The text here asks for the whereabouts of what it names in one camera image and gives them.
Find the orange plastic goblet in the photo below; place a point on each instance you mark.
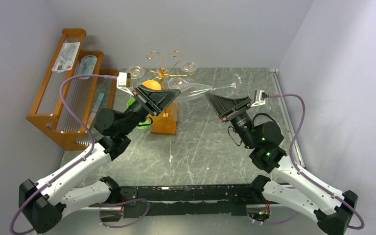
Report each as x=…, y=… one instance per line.
x=152, y=84

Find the green plastic goblet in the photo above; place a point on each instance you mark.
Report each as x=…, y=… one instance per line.
x=142, y=125

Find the blue pink toothbrush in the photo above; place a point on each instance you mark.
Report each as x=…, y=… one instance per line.
x=94, y=110

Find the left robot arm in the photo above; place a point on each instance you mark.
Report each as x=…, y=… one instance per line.
x=45, y=202

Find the orange wooden shelf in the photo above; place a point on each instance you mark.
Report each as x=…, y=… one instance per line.
x=48, y=112

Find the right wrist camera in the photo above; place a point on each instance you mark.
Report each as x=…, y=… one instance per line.
x=259, y=99

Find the gold wire glass rack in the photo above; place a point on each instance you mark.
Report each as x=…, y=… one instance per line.
x=161, y=73

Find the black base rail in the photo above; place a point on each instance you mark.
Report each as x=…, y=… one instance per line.
x=233, y=199

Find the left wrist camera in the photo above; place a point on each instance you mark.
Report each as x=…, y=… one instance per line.
x=123, y=82

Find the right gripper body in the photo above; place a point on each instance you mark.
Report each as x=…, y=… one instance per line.
x=235, y=111

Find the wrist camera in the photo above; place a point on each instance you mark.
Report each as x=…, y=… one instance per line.
x=123, y=82
x=259, y=99

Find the clear wine glass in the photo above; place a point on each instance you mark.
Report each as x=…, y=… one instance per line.
x=178, y=83
x=136, y=71
x=188, y=67

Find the blue packaged item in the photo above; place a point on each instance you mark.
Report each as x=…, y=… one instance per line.
x=87, y=65

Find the wooden rack base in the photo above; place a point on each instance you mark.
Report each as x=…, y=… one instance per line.
x=166, y=122

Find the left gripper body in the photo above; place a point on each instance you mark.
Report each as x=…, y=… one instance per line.
x=140, y=98

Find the small clear glass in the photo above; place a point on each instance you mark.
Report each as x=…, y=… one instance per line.
x=197, y=90

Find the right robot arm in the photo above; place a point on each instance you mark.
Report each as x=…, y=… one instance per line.
x=285, y=182

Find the white packaged item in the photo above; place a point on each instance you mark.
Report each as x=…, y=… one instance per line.
x=66, y=57

